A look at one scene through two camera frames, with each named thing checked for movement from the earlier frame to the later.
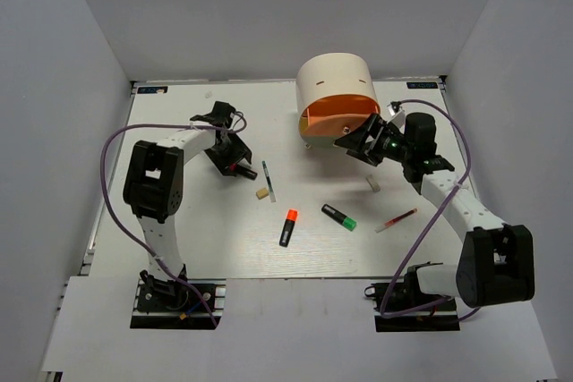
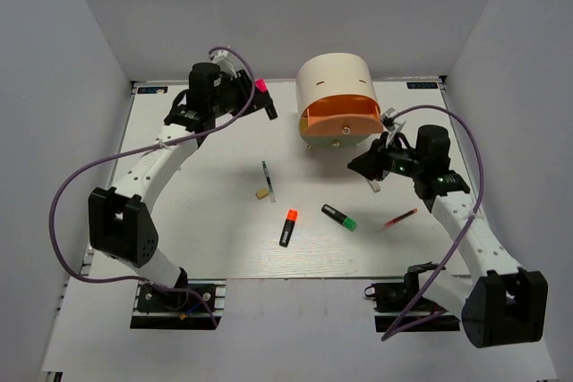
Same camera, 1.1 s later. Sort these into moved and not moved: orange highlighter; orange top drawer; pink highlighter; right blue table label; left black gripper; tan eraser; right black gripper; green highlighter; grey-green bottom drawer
Moved: right black gripper; left black gripper; pink highlighter
Not moved: tan eraser; green highlighter; right blue table label; orange highlighter; orange top drawer; grey-green bottom drawer
